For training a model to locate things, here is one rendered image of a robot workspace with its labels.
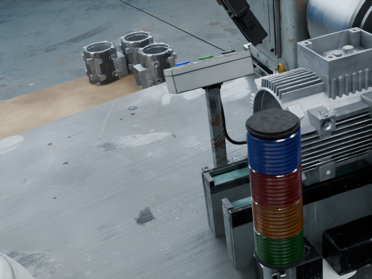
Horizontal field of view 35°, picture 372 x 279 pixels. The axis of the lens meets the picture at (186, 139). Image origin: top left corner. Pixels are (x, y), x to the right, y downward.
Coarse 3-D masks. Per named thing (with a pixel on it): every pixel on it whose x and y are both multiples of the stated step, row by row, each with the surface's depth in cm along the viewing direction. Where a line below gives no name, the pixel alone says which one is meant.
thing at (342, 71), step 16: (336, 32) 105; (352, 32) 104; (304, 48) 101; (320, 48) 105; (336, 48) 106; (352, 48) 100; (368, 48) 103; (304, 64) 102; (320, 64) 97; (336, 64) 95; (352, 64) 96; (368, 64) 98; (336, 80) 97; (352, 80) 98; (368, 80) 99
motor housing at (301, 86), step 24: (288, 72) 102; (312, 72) 100; (264, 96) 107; (288, 96) 96; (312, 96) 98; (336, 96) 98; (360, 96) 99; (336, 120) 96; (360, 120) 97; (312, 144) 96; (336, 144) 97; (360, 144) 99; (312, 168) 98; (336, 168) 105
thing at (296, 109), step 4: (256, 80) 104; (260, 80) 104; (252, 84) 106; (256, 84) 104; (260, 84) 104; (252, 88) 106; (256, 88) 104; (296, 104) 95; (300, 104) 95; (288, 108) 94; (292, 108) 94; (296, 108) 94; (300, 108) 94; (292, 112) 94; (296, 112) 94; (300, 112) 94; (300, 116) 94; (304, 116) 94; (300, 120) 96; (304, 176) 100; (304, 180) 101
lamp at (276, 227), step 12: (252, 204) 70; (300, 204) 69; (264, 216) 69; (276, 216) 68; (288, 216) 68; (300, 216) 70; (264, 228) 70; (276, 228) 69; (288, 228) 69; (300, 228) 70
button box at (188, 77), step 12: (204, 60) 118; (216, 60) 119; (228, 60) 119; (240, 60) 120; (168, 72) 119; (180, 72) 117; (192, 72) 118; (204, 72) 118; (216, 72) 119; (228, 72) 120; (240, 72) 120; (252, 72) 121; (168, 84) 122; (180, 84) 117; (192, 84) 118; (204, 84) 118
